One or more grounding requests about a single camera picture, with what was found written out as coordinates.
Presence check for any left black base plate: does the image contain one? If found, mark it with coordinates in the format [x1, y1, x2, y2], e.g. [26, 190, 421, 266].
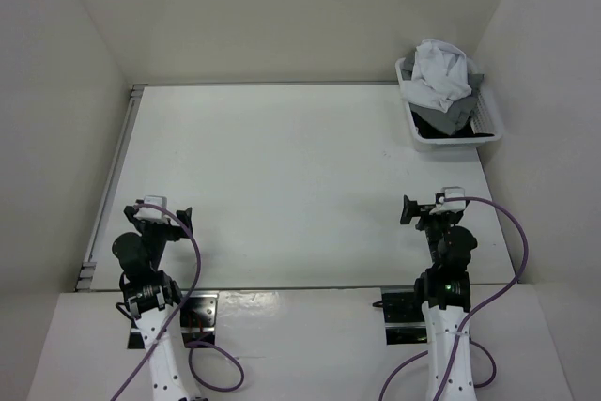
[116, 291, 219, 349]

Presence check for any black skirt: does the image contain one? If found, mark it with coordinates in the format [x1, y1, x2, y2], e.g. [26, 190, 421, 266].
[411, 113, 492, 139]

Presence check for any grey skirt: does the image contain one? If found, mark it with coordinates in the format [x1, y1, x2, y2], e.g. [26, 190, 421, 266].
[401, 48, 485, 135]

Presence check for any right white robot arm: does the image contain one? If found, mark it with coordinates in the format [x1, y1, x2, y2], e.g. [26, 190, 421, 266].
[399, 187, 478, 400]

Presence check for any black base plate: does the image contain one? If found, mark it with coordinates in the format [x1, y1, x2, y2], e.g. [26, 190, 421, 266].
[372, 287, 427, 346]
[116, 291, 219, 349]

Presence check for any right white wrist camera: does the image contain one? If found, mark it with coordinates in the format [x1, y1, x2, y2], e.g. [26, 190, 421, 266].
[431, 187, 467, 215]

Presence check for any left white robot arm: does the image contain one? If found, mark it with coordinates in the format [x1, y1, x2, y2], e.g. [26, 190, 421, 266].
[112, 196, 199, 400]

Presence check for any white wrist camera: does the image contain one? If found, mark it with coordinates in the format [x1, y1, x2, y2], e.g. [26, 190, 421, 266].
[431, 187, 467, 215]
[134, 195, 170, 224]

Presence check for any aluminium table edge rail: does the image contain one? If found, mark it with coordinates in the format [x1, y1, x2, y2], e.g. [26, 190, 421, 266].
[74, 84, 146, 292]

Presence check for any white plastic basket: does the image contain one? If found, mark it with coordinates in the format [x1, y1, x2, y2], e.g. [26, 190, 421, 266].
[394, 57, 504, 152]

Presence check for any white skirt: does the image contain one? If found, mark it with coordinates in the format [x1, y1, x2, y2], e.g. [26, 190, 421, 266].
[403, 39, 472, 113]

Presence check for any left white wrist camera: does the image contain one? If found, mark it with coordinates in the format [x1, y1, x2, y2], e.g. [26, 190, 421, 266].
[134, 195, 170, 224]

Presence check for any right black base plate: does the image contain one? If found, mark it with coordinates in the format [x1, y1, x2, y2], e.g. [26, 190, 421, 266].
[372, 287, 427, 346]

